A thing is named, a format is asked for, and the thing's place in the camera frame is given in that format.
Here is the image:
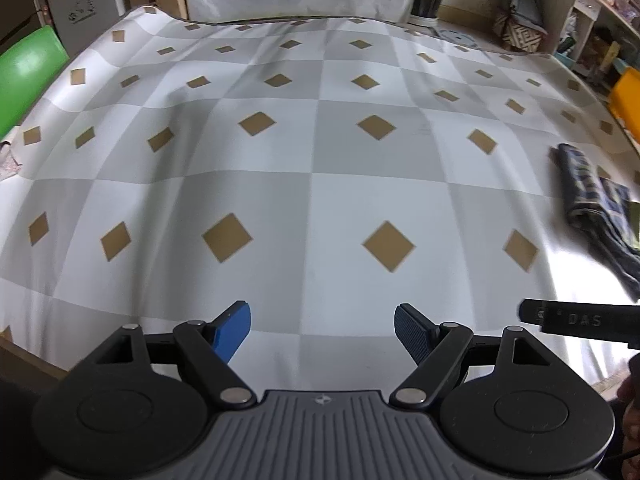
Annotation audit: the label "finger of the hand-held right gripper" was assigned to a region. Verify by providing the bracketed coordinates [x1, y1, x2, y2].
[519, 298, 547, 334]

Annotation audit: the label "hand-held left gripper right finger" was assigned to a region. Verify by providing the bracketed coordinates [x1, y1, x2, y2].
[389, 303, 554, 408]

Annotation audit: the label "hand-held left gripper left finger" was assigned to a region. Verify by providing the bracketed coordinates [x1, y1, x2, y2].
[95, 300, 258, 407]

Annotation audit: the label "blue letter print pants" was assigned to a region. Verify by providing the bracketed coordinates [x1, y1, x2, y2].
[551, 141, 640, 302]

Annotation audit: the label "person's right hand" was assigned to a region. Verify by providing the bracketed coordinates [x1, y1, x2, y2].
[616, 364, 640, 479]

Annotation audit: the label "yellow plastic chair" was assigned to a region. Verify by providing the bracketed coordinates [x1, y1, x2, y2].
[606, 69, 640, 144]

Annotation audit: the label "folded newspaper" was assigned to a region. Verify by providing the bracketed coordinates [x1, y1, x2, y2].
[0, 141, 24, 182]

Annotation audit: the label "white round floor scale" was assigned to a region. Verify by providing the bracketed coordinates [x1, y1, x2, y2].
[434, 26, 482, 49]

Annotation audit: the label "white desk with shelves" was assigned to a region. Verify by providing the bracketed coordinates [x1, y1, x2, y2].
[539, 0, 640, 87]

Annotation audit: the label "grey backpack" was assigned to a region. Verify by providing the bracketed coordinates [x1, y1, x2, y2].
[499, 0, 547, 34]

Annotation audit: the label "green plastic chair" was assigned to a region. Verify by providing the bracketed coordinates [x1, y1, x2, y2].
[0, 24, 72, 139]

